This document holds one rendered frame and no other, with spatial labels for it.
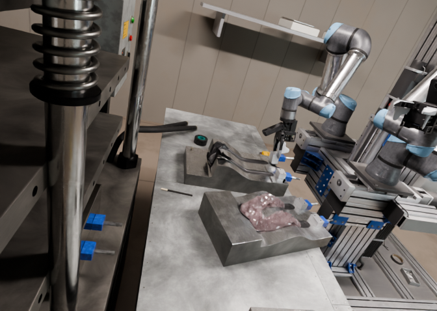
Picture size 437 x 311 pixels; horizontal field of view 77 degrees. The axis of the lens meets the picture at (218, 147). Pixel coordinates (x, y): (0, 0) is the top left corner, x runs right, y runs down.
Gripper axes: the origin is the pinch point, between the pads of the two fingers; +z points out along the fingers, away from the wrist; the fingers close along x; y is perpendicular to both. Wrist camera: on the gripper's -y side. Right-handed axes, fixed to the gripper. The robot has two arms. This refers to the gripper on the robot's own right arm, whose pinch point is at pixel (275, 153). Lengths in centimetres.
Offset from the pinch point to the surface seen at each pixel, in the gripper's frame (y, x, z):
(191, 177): -45.2, -18.0, 6.9
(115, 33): -80, -6, -50
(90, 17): -65, -92, -53
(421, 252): 191, 51, 115
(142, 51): -68, -16, -45
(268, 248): -19, -55, 14
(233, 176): -26.0, -18.4, 5.1
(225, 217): -35, -49, 5
